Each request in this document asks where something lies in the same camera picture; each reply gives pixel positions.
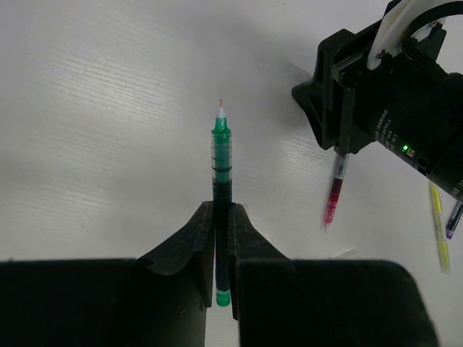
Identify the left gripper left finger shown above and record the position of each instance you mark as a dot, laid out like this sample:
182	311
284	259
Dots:
176	285

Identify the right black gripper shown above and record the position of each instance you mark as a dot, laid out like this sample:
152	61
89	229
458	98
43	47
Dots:
409	104

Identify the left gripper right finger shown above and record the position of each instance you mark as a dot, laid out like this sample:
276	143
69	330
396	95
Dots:
245	242

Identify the clear pen cap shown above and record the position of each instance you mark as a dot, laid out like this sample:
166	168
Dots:
347	255

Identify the red pen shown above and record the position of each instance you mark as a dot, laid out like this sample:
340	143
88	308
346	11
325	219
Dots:
335	191

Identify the green pen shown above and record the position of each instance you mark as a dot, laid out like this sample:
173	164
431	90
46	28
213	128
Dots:
221	164

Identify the purple pen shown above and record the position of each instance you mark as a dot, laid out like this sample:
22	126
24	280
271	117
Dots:
454	219

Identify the yellow pen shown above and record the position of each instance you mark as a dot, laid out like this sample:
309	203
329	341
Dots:
442	247

